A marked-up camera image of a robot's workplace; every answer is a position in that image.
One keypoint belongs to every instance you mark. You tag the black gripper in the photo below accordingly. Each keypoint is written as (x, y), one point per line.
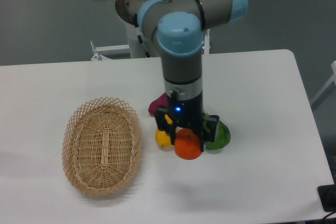
(187, 114)

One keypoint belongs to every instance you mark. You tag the orange fruit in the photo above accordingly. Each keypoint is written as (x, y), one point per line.
(187, 144)

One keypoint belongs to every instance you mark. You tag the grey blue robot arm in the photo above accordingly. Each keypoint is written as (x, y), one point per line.
(175, 30)

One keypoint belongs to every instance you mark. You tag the yellow mango toy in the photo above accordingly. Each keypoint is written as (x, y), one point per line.
(162, 139)

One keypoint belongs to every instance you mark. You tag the purple sweet potato toy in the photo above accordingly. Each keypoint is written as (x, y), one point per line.
(160, 101)

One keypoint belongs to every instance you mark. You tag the green leafy vegetable toy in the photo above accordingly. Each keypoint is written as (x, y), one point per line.
(222, 138)

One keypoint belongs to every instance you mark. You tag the woven wicker basket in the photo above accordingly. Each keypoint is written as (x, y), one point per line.
(102, 147)

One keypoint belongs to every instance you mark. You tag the black device at table edge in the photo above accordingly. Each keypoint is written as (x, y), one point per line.
(327, 197)

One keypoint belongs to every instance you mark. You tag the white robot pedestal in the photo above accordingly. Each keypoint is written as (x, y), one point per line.
(138, 47)

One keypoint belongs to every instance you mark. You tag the white frame at right edge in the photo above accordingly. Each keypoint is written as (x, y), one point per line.
(327, 88)

